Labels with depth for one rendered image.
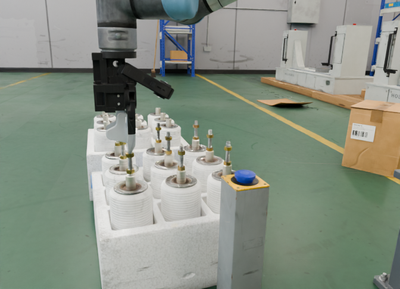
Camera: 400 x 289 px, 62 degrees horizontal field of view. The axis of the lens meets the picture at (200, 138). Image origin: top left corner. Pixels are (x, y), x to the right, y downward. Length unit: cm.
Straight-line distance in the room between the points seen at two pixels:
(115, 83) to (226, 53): 645
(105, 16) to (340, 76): 342
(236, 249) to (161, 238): 18
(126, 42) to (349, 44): 342
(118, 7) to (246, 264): 54
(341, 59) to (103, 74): 340
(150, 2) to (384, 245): 94
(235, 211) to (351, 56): 344
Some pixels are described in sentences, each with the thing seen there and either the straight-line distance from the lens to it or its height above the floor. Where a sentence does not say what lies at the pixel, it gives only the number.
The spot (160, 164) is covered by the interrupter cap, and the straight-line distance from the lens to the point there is 89.
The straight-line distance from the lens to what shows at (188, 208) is 77.
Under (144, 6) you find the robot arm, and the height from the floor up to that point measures 63.
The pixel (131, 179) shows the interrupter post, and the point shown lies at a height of 28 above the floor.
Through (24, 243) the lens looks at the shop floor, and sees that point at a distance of 112.
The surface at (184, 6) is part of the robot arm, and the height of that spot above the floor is 63.
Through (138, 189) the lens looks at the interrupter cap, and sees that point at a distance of 75.
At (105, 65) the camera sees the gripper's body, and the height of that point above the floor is 52.
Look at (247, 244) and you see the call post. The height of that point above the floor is 20.
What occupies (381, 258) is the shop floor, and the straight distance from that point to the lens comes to 111.
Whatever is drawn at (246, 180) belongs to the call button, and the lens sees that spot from 62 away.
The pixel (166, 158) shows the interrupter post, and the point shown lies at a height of 27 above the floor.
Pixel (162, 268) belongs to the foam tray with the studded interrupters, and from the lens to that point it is 80.
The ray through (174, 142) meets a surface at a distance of 129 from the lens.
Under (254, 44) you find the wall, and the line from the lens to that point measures 727.
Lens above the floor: 56
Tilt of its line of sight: 16 degrees down
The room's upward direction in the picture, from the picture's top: 1 degrees clockwise
